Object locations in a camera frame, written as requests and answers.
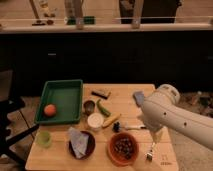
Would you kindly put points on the silver fork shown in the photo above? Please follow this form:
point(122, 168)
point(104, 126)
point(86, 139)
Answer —
point(149, 154)

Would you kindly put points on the orange bowl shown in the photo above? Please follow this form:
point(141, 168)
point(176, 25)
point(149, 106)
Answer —
point(118, 159)

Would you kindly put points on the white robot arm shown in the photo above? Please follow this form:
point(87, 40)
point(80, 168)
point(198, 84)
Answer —
point(160, 109)

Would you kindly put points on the orange fruit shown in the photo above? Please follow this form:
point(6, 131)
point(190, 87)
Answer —
point(50, 110)

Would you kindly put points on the grey folded cloth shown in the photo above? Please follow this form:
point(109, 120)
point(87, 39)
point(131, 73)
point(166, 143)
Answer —
point(79, 142)

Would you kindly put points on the dark grapes bunch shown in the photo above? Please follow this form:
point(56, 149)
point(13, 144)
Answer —
point(124, 147)

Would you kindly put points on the light green cup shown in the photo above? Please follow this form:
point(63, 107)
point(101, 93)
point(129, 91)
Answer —
point(43, 139)

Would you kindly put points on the yellow banana piece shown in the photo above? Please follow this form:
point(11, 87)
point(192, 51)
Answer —
point(110, 120)

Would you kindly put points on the dark brown plate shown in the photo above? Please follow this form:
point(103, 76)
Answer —
point(89, 149)

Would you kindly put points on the small dark metal cup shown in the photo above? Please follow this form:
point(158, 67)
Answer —
point(89, 107)

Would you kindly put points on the green plastic tray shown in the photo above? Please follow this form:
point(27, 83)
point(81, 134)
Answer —
point(66, 96)

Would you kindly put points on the white round lid container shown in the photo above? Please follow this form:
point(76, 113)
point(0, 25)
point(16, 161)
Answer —
point(95, 121)

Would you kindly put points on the blue grey sponge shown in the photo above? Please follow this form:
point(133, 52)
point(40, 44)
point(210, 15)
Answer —
point(138, 97)

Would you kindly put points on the dark rectangular eraser block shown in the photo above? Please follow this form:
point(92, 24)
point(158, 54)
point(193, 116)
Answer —
point(101, 94)

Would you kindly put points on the green chili pepper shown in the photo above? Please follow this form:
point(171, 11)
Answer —
point(102, 109)

